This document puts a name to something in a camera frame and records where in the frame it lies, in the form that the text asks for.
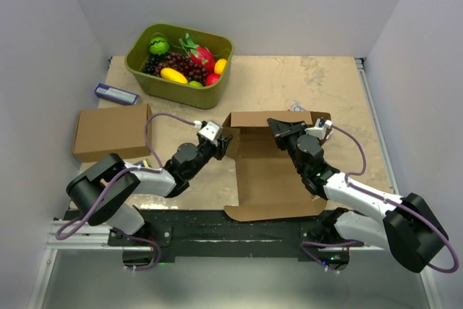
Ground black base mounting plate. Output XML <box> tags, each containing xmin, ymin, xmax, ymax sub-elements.
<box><xmin>63</xmin><ymin>208</ymin><xmax>362</xmax><ymax>263</ymax></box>

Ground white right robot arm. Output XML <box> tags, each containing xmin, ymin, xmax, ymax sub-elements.
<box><xmin>267</xmin><ymin>118</ymin><xmax>459</xmax><ymax>273</ymax></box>

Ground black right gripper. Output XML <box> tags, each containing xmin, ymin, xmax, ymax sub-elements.
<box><xmin>266</xmin><ymin>120</ymin><xmax>307</xmax><ymax>176</ymax></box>

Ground pink toy dragon fruit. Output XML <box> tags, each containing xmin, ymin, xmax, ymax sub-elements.
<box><xmin>179</xmin><ymin>33</ymin><xmax>216</xmax><ymax>73</ymax></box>

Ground green toy lime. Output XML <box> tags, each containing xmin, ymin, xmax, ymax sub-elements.
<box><xmin>189</xmin><ymin>80</ymin><xmax>203</xmax><ymax>88</ymax></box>

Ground orange toy fruit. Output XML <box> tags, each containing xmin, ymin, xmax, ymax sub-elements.
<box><xmin>214</xmin><ymin>59</ymin><xmax>227</xmax><ymax>75</ymax></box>

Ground purple rectangular box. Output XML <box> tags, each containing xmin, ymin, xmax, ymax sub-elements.
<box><xmin>94</xmin><ymin>83</ymin><xmax>140</xmax><ymax>106</ymax></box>

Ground olive green plastic bin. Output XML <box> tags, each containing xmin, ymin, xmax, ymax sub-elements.
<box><xmin>124</xmin><ymin>23</ymin><xmax>234</xmax><ymax>109</ymax></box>

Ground black toy grapes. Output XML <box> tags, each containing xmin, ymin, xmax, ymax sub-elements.
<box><xmin>143</xmin><ymin>54</ymin><xmax>163</xmax><ymax>77</ymax></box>

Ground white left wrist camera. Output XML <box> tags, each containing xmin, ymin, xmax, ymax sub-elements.
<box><xmin>193</xmin><ymin>120</ymin><xmax>222</xmax><ymax>145</ymax></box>

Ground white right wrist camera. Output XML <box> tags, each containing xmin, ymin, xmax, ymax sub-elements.
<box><xmin>305</xmin><ymin>117</ymin><xmax>333</xmax><ymax>140</ymax></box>

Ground red toy apple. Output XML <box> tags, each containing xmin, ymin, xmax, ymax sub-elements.
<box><xmin>205</xmin><ymin>73</ymin><xmax>221</xmax><ymax>86</ymax></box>

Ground red white snack packet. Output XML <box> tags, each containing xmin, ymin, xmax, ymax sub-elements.
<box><xmin>288</xmin><ymin>102</ymin><xmax>306</xmax><ymax>112</ymax></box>

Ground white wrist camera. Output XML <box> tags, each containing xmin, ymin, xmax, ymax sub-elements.
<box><xmin>193</xmin><ymin>120</ymin><xmax>222</xmax><ymax>145</ymax></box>
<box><xmin>305</xmin><ymin>117</ymin><xmax>333</xmax><ymax>140</ymax></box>

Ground dark purple toy grapes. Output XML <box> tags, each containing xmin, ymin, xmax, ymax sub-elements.
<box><xmin>159</xmin><ymin>53</ymin><xmax>209</xmax><ymax>86</ymax></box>

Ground closed brown cardboard box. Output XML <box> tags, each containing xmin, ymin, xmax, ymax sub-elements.
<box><xmin>72</xmin><ymin>103</ymin><xmax>152</xmax><ymax>163</ymax></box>

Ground green toy melon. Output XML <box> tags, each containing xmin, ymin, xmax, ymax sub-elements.
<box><xmin>148</xmin><ymin>36</ymin><xmax>170</xmax><ymax>56</ymax></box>

